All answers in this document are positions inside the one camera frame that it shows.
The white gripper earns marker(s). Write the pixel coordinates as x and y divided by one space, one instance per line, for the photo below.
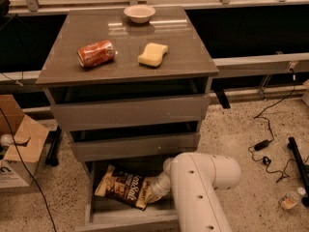
157 188

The brown sea salt chip bag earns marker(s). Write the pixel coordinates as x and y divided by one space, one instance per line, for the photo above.
126 187

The red soda can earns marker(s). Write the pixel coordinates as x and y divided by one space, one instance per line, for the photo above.
95 54

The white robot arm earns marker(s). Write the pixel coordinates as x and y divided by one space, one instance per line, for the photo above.
193 179

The middle grey drawer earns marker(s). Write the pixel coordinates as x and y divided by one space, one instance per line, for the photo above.
136 146

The grey drawer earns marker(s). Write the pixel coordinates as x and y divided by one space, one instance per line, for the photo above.
129 113
136 146

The open bottom drawer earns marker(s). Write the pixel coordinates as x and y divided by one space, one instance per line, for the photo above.
108 215

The grey drawer cabinet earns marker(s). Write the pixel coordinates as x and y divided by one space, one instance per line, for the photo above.
169 26

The top grey drawer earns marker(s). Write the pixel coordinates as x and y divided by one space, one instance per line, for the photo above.
129 113

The black stand foot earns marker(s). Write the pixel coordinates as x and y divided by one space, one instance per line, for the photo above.
53 141

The clear plastic bottle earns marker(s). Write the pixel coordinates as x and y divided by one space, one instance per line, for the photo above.
291 198

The yellow sponge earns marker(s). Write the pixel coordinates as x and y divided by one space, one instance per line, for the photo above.
152 54

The black metal bar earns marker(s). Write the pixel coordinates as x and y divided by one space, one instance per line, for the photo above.
303 169

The cardboard box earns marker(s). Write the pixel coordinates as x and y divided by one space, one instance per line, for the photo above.
22 142

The white bowl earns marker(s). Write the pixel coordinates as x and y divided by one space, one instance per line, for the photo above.
139 13

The black power adapter with cable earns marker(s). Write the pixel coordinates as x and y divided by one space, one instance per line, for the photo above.
263 144

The grey window rail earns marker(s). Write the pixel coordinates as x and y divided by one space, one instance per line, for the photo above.
172 67

